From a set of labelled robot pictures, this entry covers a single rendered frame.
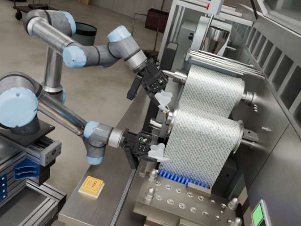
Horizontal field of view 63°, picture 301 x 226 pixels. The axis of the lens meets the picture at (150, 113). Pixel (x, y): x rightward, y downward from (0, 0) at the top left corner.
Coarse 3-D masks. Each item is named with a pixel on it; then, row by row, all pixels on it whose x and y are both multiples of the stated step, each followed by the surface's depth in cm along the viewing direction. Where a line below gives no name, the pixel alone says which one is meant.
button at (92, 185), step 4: (88, 176) 105; (88, 180) 103; (92, 180) 104; (96, 180) 104; (100, 180) 105; (84, 184) 101; (88, 184) 101; (92, 184) 102; (96, 184) 102; (100, 184) 103; (84, 188) 99; (88, 188) 100; (92, 188) 100; (96, 188) 101; (88, 192) 100; (92, 192) 99; (96, 192) 99
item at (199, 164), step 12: (168, 144) 97; (180, 144) 96; (192, 144) 95; (168, 156) 100; (180, 156) 99; (192, 156) 98; (204, 156) 96; (216, 156) 95; (168, 168) 103; (180, 168) 101; (192, 168) 100; (204, 168) 99; (216, 168) 98; (204, 180) 102
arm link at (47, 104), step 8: (8, 72) 84; (16, 72) 84; (32, 80) 88; (40, 88) 92; (40, 96) 92; (48, 96) 96; (40, 104) 94; (48, 104) 95; (56, 104) 98; (48, 112) 97; (56, 112) 98; (64, 112) 101; (72, 112) 105; (56, 120) 101; (64, 120) 102; (72, 120) 104; (80, 120) 108; (72, 128) 106; (80, 128) 108; (80, 136) 111
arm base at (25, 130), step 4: (36, 116) 134; (32, 120) 132; (36, 120) 135; (28, 124) 131; (32, 124) 132; (36, 124) 135; (12, 128) 131; (16, 128) 130; (20, 128) 130; (24, 128) 131; (28, 128) 131; (32, 128) 133; (36, 128) 135; (16, 132) 130; (20, 132) 130; (24, 132) 131; (28, 132) 132; (32, 132) 134; (36, 132) 136
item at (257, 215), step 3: (258, 207) 75; (255, 210) 76; (258, 210) 74; (261, 210) 72; (255, 213) 75; (258, 213) 73; (261, 213) 72; (255, 216) 75; (258, 216) 73; (261, 216) 71; (255, 219) 74; (258, 219) 72; (261, 219) 71; (255, 222) 74; (258, 222) 72; (255, 225) 73
